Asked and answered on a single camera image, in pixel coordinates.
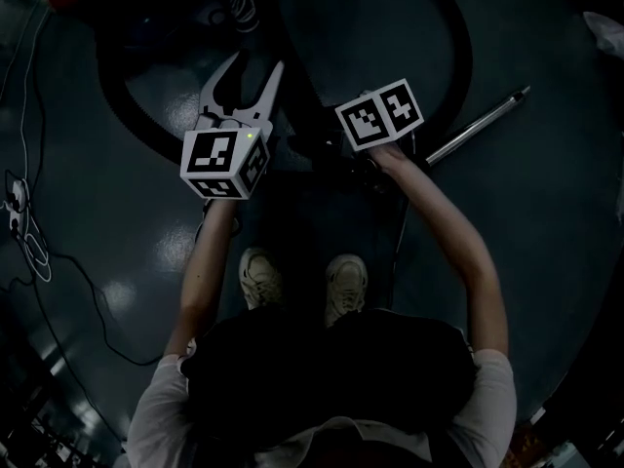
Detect thin white cable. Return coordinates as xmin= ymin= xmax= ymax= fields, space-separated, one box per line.
xmin=0 ymin=7 xmax=54 ymax=285

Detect person's black trousers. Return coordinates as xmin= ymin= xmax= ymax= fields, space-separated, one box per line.
xmin=179 ymin=307 xmax=479 ymax=452

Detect white bundled cord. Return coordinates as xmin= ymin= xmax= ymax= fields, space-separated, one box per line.
xmin=228 ymin=0 xmax=262 ymax=33

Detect beige lace-up sneaker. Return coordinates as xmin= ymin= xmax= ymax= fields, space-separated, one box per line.
xmin=238 ymin=247 xmax=284 ymax=311
xmin=324 ymin=253 xmax=370 ymax=329

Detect black floor cable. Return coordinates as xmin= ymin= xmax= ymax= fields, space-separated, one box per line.
xmin=0 ymin=12 xmax=162 ymax=368

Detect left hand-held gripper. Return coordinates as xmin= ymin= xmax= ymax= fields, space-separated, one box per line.
xmin=179 ymin=50 xmax=286 ymax=200

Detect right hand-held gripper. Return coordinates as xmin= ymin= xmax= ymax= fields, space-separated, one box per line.
xmin=326 ymin=78 xmax=424 ymax=192

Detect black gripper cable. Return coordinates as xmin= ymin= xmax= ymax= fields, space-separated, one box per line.
xmin=387 ymin=202 xmax=410 ymax=311

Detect person's right forearm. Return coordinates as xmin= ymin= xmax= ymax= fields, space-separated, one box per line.
xmin=372 ymin=144 xmax=511 ymax=355

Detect clear plastic bag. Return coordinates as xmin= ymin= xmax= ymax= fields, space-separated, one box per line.
xmin=582 ymin=11 xmax=624 ymax=60

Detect metal vacuum wand tube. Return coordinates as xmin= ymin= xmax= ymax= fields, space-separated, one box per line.
xmin=424 ymin=85 xmax=531 ymax=166

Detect person's left forearm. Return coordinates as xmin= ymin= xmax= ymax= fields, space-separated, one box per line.
xmin=165 ymin=197 xmax=240 ymax=360

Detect black vacuum hose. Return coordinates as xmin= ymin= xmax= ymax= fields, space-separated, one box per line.
xmin=95 ymin=0 xmax=474 ymax=175

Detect white power strip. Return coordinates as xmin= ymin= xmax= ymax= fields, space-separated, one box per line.
xmin=7 ymin=178 xmax=30 ymax=236

